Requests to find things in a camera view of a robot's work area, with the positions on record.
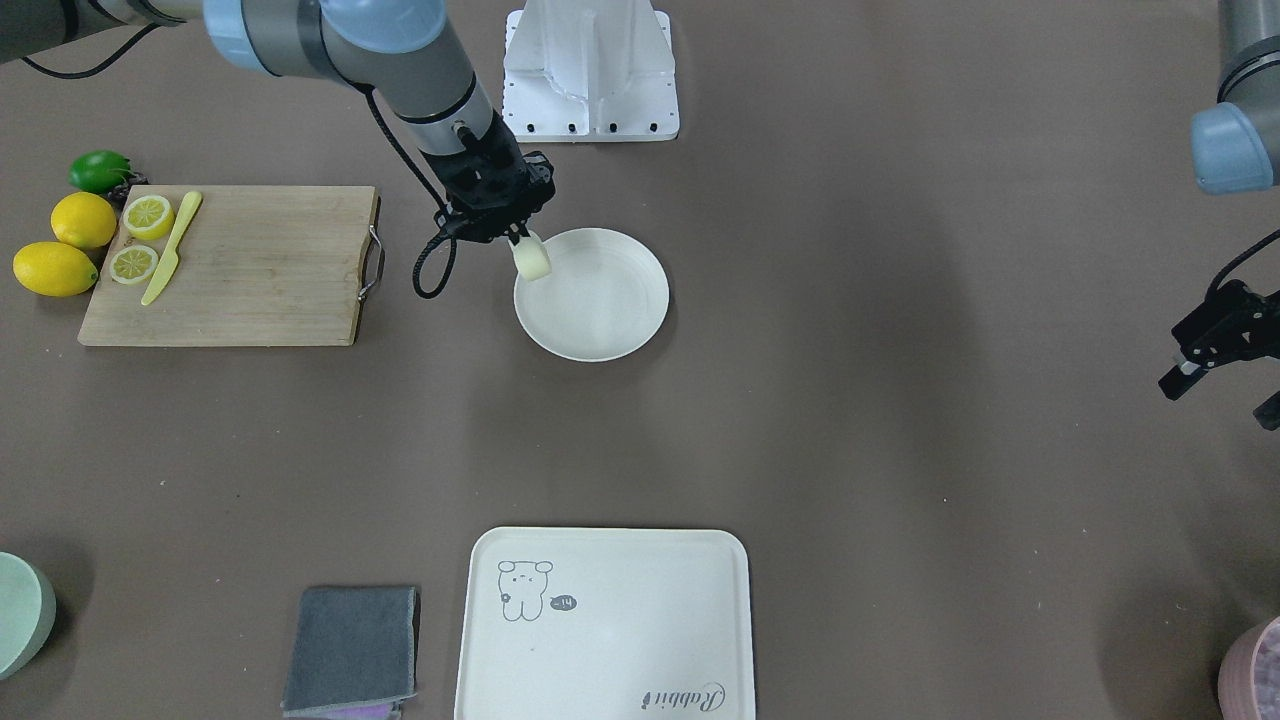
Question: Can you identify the lower whole lemon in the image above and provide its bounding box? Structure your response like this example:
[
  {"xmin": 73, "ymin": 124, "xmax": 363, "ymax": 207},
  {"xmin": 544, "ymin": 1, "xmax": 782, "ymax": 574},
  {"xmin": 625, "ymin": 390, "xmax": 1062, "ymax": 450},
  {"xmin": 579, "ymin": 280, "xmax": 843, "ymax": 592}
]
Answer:
[{"xmin": 12, "ymin": 241, "xmax": 99, "ymax": 297}]

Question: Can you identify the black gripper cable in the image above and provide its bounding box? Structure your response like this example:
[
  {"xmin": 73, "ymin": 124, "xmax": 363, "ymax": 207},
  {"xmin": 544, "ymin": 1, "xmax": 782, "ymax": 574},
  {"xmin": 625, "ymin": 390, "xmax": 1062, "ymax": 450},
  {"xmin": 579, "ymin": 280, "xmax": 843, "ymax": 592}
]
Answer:
[{"xmin": 362, "ymin": 85, "xmax": 460, "ymax": 300}]

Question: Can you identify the green lime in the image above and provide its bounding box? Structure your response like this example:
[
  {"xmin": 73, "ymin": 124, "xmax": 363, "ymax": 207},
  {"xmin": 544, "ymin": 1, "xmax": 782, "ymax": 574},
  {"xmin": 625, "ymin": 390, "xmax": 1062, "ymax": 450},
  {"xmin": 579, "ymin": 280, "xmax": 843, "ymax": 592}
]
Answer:
[{"xmin": 67, "ymin": 150, "xmax": 133, "ymax": 195}]

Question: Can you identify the lemon half slice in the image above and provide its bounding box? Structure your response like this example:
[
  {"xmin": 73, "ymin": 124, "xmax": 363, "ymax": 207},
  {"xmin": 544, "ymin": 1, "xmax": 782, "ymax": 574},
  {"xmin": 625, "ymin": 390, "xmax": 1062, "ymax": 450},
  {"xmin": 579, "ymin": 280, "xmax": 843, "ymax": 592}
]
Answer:
[
  {"xmin": 105, "ymin": 243, "xmax": 160, "ymax": 286},
  {"xmin": 122, "ymin": 193, "xmax": 177, "ymax": 241}
]

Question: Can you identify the white round plate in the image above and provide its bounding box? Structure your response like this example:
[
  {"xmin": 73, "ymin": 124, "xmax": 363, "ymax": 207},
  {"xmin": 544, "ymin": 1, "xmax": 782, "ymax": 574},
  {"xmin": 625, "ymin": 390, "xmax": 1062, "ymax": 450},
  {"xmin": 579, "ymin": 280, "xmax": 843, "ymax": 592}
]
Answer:
[{"xmin": 513, "ymin": 228, "xmax": 671, "ymax": 363}]

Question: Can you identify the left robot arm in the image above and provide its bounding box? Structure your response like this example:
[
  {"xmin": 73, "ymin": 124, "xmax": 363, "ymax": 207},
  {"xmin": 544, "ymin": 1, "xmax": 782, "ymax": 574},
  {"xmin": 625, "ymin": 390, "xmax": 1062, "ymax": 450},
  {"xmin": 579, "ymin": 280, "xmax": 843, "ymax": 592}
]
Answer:
[{"xmin": 1158, "ymin": 1, "xmax": 1279, "ymax": 401}]

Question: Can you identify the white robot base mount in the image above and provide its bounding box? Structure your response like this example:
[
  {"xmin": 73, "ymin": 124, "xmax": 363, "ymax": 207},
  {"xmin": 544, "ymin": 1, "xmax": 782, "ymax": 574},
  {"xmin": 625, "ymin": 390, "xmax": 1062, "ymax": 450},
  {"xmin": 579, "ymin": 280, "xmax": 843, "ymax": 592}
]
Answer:
[{"xmin": 500, "ymin": 1, "xmax": 681, "ymax": 143}]

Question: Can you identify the whole lemon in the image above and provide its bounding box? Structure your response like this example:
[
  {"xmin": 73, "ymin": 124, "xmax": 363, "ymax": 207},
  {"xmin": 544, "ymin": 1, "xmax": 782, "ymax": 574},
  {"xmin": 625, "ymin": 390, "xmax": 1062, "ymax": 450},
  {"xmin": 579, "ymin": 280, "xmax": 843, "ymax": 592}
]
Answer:
[
  {"xmin": 12, "ymin": 241, "xmax": 99, "ymax": 297},
  {"xmin": 50, "ymin": 191, "xmax": 118, "ymax": 249}
]

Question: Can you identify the mint green bowl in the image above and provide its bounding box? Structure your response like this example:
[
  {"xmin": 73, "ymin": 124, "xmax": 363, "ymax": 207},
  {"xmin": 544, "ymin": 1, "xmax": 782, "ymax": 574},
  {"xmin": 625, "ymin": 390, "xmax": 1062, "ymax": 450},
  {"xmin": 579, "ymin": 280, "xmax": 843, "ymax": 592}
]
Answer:
[{"xmin": 1, "ymin": 552, "xmax": 58, "ymax": 680}]

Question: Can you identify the cream rabbit tray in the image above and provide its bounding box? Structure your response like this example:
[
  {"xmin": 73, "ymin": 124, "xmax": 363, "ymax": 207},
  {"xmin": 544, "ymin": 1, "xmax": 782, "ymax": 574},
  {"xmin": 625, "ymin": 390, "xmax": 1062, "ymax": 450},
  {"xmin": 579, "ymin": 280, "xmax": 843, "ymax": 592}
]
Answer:
[{"xmin": 454, "ymin": 527, "xmax": 756, "ymax": 719}]

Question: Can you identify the upper whole lemon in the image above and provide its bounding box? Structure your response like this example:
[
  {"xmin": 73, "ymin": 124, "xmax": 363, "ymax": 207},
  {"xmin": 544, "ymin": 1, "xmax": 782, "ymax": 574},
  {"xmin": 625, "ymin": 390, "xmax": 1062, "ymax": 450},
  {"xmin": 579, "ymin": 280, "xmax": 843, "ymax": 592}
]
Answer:
[{"xmin": 50, "ymin": 191, "xmax": 118, "ymax": 249}]

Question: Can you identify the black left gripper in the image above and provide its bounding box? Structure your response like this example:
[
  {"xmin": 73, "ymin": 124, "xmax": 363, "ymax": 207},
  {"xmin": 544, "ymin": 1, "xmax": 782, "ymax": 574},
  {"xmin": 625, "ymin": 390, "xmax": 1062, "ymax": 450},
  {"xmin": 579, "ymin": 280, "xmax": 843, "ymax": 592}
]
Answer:
[{"xmin": 1158, "ymin": 281, "xmax": 1280, "ymax": 430}]

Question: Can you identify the wooden cutting board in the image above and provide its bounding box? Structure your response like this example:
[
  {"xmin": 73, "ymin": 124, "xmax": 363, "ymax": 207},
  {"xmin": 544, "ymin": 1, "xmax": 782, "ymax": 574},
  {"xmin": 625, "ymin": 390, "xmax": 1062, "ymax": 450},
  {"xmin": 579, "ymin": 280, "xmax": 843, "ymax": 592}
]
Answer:
[{"xmin": 78, "ymin": 184, "xmax": 381, "ymax": 347}]

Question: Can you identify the yellow plastic knife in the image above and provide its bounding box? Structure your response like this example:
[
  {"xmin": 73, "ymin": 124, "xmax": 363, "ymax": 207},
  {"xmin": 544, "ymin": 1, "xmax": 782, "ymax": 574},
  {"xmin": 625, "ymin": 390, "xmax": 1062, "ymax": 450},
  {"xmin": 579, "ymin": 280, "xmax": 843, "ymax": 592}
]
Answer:
[{"xmin": 140, "ymin": 191, "xmax": 204, "ymax": 306}]

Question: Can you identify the grey folded cloth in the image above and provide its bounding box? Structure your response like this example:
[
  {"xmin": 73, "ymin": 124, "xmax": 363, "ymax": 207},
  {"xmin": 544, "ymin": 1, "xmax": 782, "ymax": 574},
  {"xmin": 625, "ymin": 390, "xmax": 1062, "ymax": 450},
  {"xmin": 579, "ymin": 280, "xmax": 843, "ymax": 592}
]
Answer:
[{"xmin": 282, "ymin": 585, "xmax": 419, "ymax": 719}]

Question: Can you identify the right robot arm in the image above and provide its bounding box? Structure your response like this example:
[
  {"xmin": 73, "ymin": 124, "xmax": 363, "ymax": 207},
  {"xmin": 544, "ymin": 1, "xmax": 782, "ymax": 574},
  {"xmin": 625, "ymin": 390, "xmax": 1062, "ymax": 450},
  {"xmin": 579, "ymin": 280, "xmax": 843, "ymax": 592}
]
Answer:
[{"xmin": 1, "ymin": 1, "xmax": 554, "ymax": 245}]

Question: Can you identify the upper lemon half slice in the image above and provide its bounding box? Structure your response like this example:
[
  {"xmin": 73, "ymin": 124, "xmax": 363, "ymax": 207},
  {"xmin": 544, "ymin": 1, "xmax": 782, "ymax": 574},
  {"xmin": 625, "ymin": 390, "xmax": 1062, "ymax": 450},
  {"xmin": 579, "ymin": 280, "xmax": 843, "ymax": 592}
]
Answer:
[{"xmin": 122, "ymin": 193, "xmax": 177, "ymax": 241}]

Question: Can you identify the lower lemon half slice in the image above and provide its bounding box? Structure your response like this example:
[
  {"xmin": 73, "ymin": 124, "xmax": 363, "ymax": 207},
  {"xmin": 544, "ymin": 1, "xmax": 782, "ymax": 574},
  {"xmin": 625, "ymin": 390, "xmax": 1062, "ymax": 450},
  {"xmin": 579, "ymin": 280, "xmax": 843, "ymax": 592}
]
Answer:
[{"xmin": 105, "ymin": 243, "xmax": 160, "ymax": 286}]

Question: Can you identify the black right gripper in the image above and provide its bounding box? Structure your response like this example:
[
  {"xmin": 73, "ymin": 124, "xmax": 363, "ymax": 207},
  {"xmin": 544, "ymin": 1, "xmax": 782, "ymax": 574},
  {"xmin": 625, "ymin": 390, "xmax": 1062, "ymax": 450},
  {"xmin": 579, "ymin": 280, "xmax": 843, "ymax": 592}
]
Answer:
[{"xmin": 435, "ymin": 113, "xmax": 556, "ymax": 243}]

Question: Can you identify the white steamed bun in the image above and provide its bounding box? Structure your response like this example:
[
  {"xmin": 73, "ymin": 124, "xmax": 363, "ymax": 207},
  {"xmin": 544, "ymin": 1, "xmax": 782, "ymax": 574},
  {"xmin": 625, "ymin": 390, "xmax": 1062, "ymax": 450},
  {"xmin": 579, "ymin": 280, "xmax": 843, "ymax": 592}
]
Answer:
[{"xmin": 509, "ymin": 231, "xmax": 552, "ymax": 282}]

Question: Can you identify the pink cup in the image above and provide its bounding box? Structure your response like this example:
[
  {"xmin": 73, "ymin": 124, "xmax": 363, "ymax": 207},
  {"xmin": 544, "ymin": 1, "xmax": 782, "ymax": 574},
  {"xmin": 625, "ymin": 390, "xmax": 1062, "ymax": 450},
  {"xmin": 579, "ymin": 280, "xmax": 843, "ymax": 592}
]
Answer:
[{"xmin": 1217, "ymin": 618, "xmax": 1279, "ymax": 719}]

